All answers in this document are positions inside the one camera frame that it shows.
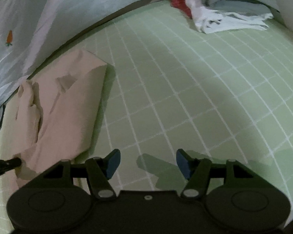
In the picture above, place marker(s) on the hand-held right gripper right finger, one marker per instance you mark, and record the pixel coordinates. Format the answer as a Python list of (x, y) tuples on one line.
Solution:
[(183, 162)]

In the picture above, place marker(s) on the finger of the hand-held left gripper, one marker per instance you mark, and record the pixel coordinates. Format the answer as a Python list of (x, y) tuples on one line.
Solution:
[(13, 162)]

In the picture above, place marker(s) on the pale pink garment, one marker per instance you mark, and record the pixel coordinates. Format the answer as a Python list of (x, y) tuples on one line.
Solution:
[(70, 107)]

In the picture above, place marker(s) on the pale green printed quilt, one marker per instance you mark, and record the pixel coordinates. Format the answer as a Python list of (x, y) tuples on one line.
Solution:
[(63, 17)]

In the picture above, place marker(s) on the white crumpled cloth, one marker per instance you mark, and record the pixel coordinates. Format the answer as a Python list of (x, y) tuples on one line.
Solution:
[(209, 22)]

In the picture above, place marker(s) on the green grid bed sheet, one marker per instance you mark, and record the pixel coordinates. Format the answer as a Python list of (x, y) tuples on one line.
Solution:
[(185, 78)]

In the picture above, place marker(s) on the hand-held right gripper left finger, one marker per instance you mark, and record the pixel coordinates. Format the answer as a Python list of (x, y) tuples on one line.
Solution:
[(113, 162)]

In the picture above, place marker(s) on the red knitted cloth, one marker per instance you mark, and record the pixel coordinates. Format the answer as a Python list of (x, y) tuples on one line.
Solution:
[(179, 1)]

